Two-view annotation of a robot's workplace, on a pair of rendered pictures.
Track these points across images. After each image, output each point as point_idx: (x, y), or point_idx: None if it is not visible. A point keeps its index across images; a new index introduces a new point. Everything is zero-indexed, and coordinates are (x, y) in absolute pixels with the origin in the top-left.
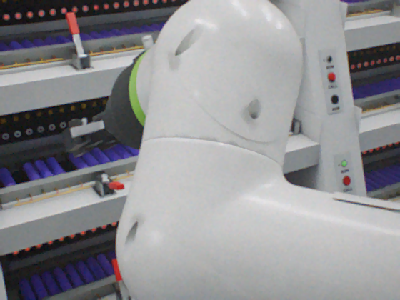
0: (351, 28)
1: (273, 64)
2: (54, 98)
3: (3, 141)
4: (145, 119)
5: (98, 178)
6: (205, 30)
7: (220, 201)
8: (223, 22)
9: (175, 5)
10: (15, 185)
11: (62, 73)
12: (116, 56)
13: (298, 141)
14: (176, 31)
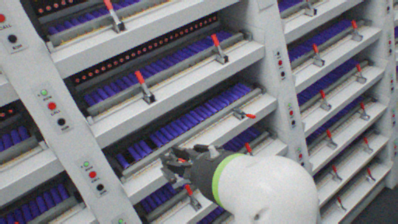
0: (287, 32)
1: (308, 218)
2: (140, 123)
3: None
4: (225, 209)
5: (171, 152)
6: (271, 209)
7: None
8: (281, 204)
9: (187, 33)
10: (129, 167)
11: (141, 109)
12: (166, 85)
13: (266, 99)
14: (252, 204)
